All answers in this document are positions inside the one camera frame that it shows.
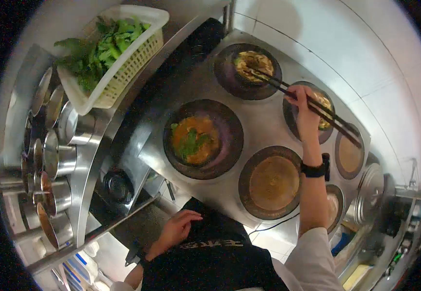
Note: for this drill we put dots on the clay pot with pale broth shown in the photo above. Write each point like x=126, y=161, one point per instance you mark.
x=336, y=207

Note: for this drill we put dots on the person's right hand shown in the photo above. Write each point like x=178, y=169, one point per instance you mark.
x=306, y=116

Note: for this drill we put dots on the stainless steel stove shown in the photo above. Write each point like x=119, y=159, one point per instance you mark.
x=261, y=120

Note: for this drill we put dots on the row of steel seasoning pots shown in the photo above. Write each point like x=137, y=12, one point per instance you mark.
x=56, y=156

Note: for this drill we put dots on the person's left fingers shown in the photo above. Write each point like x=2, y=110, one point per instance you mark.
x=188, y=216

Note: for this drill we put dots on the green leafy vegetables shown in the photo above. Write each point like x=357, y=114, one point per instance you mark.
x=98, y=54

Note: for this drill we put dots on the person's right fingers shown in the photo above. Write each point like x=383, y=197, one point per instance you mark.
x=297, y=92

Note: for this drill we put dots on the person's left hand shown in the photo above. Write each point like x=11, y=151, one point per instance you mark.
x=172, y=231

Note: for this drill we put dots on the small clay pot brown broth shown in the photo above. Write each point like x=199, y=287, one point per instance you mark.
x=350, y=156

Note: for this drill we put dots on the black bowl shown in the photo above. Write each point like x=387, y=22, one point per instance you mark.
x=119, y=186

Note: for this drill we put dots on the clay pot with noodles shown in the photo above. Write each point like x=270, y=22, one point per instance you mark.
x=232, y=78

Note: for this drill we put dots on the clay pot with yellow food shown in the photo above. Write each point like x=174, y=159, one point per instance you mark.
x=291, y=116

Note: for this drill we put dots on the large clay pot brown broth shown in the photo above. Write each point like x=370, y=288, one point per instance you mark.
x=272, y=183

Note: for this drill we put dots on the clay pot with greens soup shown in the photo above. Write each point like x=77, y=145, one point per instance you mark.
x=228, y=145

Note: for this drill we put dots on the person's body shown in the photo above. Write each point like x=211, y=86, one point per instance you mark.
x=210, y=254

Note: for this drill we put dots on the white plastic basket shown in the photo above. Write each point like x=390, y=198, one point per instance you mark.
x=123, y=72

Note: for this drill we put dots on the dark long chopstick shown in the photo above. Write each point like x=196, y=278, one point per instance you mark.
x=336, y=122
x=343, y=135

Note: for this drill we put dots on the round steel lid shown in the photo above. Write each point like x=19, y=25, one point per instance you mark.
x=368, y=192

